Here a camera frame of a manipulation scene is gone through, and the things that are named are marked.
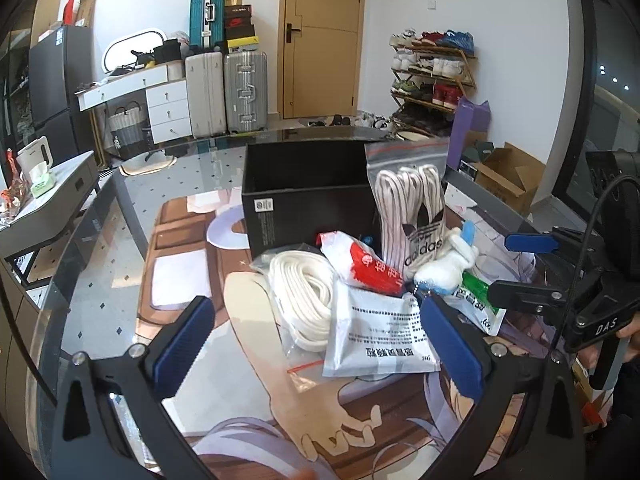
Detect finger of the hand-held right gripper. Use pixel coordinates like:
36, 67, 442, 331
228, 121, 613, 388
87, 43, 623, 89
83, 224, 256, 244
504, 226, 598, 262
487, 269, 606, 322

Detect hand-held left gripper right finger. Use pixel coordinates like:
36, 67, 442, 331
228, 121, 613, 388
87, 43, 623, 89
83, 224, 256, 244
420, 292, 587, 480

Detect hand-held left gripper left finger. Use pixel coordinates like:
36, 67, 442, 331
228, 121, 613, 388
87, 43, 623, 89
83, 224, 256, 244
50, 295, 217, 480

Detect green and white packet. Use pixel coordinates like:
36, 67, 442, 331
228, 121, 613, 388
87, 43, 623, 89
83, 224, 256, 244
454, 270, 508, 337

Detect silver white sachet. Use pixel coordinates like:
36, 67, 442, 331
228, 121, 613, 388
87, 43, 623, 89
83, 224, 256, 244
322, 277, 442, 379

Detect white and blue plush toy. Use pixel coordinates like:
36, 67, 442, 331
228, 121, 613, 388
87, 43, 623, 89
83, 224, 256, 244
412, 220, 482, 297

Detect red and white packet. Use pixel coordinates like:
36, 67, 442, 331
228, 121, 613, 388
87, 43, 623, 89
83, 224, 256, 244
317, 230, 407, 298

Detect bagged white shoelaces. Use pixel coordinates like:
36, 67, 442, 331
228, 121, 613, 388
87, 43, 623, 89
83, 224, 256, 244
249, 245, 351, 391

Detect bagged striped shoelaces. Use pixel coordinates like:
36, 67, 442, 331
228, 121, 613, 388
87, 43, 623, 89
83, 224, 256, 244
364, 139, 451, 282

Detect black cardboard box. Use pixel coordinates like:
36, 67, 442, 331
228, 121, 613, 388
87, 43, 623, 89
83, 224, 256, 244
241, 141, 387, 262

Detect person's right hand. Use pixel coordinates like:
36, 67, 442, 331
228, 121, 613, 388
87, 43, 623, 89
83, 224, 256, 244
616, 310, 640, 357

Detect open cardboard box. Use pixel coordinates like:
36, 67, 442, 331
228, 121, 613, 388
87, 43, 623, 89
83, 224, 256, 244
469, 142, 547, 217

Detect printed cartoon desk mat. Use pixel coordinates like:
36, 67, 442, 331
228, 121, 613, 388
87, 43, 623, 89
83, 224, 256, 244
135, 180, 617, 480

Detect dark green box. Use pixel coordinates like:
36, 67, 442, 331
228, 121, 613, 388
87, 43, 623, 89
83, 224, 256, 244
462, 142, 497, 162

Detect purple bag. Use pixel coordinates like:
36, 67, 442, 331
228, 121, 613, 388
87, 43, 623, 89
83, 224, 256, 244
449, 96, 490, 169

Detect grey side cabinet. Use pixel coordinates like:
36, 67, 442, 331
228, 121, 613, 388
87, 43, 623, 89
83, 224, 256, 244
0, 150, 102, 271

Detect wooden shoe rack with shoes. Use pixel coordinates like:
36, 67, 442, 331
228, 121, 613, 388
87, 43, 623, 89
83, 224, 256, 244
389, 29, 476, 133

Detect green wet wipes pack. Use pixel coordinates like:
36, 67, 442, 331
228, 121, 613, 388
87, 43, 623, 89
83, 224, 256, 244
30, 170, 56, 199

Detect woven basket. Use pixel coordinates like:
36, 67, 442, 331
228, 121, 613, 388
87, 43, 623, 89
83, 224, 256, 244
107, 101, 152, 162

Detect pile of dark shoes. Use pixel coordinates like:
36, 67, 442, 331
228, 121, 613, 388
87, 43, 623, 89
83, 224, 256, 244
299, 111, 397, 132

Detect white desk with drawers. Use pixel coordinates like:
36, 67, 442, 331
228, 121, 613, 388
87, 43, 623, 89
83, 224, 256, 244
75, 61, 192, 147

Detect white electric kettle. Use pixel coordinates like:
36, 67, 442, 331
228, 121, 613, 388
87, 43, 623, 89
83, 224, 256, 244
16, 135, 55, 177

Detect beige suitcase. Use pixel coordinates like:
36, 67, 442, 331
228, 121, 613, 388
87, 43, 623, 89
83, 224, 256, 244
184, 51, 227, 139

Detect silver suitcase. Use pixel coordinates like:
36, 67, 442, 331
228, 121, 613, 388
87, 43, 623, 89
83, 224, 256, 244
223, 50, 270, 134

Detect dark grey refrigerator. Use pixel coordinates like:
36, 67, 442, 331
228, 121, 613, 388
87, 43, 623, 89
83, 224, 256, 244
27, 25, 97, 162

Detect black bag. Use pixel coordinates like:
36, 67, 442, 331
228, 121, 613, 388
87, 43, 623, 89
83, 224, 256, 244
152, 40, 184, 66

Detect wooden door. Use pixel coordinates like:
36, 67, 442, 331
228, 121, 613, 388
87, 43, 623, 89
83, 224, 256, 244
281, 0, 366, 121

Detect oval white-framed mirror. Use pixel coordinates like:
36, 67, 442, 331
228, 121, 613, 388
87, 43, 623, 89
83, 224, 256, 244
102, 27, 169, 74

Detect teal suitcase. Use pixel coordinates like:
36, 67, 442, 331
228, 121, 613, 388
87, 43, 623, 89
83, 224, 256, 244
189, 0, 227, 54

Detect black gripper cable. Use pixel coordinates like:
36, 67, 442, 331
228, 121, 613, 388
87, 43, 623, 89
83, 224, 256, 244
547, 174, 640, 361

